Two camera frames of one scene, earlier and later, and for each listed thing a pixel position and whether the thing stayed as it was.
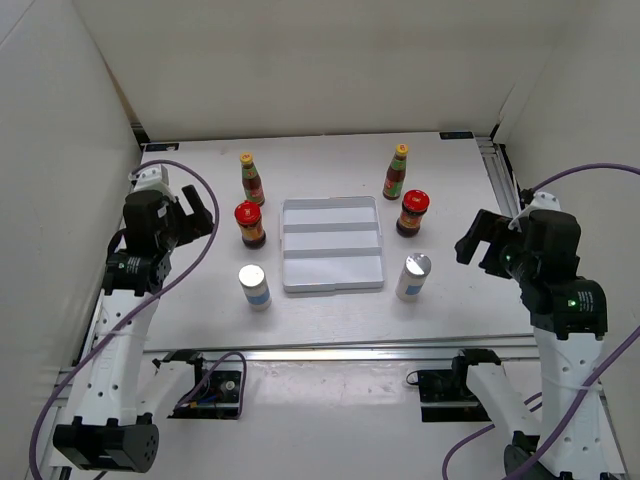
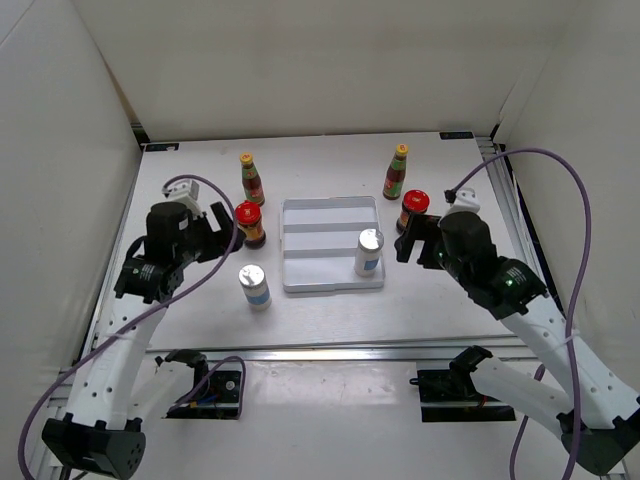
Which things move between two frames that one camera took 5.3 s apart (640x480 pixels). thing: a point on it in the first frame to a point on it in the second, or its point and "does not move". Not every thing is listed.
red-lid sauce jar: x=248 y=218 does not move
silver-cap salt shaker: x=412 y=279 to x=369 y=252
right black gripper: x=480 y=230 to x=418 y=227
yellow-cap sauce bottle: x=396 y=175 does not move
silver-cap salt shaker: x=256 y=287 does not move
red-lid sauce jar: x=415 y=204 does not move
